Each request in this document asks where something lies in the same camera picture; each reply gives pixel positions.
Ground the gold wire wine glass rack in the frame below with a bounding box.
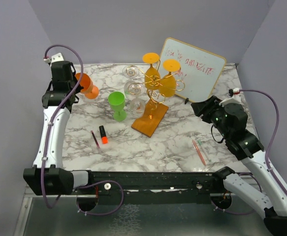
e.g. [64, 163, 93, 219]
[128, 67, 185, 138]

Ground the black front rail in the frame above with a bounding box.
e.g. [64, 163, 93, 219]
[74, 172, 226, 205]

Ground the green plastic wine glass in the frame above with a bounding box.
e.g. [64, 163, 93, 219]
[108, 91, 127, 121]

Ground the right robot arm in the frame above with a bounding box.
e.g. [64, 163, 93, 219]
[191, 96, 287, 236]

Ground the yellow plastic wine glass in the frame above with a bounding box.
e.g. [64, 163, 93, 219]
[142, 52, 160, 90]
[159, 59, 181, 97]

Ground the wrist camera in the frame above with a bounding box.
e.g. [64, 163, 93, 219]
[219, 88, 242, 106]
[43, 53, 64, 67]

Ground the clear wine glass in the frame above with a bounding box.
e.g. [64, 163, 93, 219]
[122, 65, 139, 79]
[124, 80, 145, 118]

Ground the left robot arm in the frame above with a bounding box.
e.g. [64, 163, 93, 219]
[23, 60, 95, 196]

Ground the clear wine glass front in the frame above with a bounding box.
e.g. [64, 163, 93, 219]
[124, 80, 145, 118]

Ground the orange plastic wine glass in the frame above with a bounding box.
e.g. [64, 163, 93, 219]
[75, 73, 99, 99]

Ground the orange black highlighter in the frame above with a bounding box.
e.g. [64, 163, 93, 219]
[99, 125, 108, 144]

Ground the yellow framed whiteboard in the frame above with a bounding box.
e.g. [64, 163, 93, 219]
[159, 37, 226, 102]

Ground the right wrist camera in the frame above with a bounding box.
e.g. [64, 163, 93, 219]
[219, 88, 242, 106]

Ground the white green marker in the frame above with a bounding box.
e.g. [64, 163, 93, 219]
[197, 140, 212, 162]

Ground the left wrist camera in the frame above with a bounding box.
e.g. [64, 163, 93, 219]
[43, 53, 64, 67]

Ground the dark red pen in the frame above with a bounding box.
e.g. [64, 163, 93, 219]
[91, 130, 100, 149]

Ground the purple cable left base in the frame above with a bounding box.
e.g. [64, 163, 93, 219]
[76, 179, 125, 217]

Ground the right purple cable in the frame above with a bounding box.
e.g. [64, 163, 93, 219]
[238, 89, 287, 209]

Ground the yellow plastic wine glass front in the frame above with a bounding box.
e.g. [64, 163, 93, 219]
[159, 59, 181, 97]

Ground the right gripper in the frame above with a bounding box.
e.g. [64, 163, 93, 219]
[192, 94, 231, 139]

